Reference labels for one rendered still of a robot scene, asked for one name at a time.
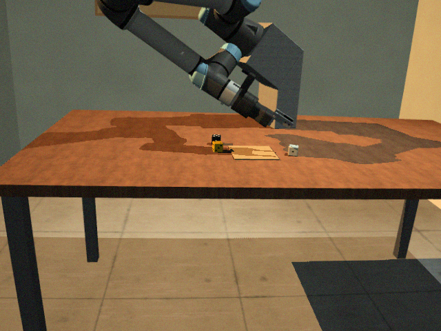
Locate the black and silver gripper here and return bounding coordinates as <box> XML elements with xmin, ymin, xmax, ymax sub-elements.
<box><xmin>219</xmin><ymin>69</ymin><xmax>294</xmax><ymax>129</ymax></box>

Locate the white die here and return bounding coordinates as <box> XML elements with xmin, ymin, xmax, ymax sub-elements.
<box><xmin>288</xmin><ymin>144</ymin><xmax>298</xmax><ymax>157</ymax></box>

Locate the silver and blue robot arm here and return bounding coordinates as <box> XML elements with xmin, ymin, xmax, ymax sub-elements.
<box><xmin>96</xmin><ymin>0</ymin><xmax>263</xmax><ymax>100</ymax></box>

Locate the tan square mat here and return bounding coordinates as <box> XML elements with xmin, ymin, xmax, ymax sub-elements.
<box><xmin>228</xmin><ymin>146</ymin><xmax>279</xmax><ymax>160</ymax></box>

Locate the yellow die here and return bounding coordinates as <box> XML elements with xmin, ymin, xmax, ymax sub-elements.
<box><xmin>212</xmin><ymin>141</ymin><xmax>223</xmax><ymax>152</ymax></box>

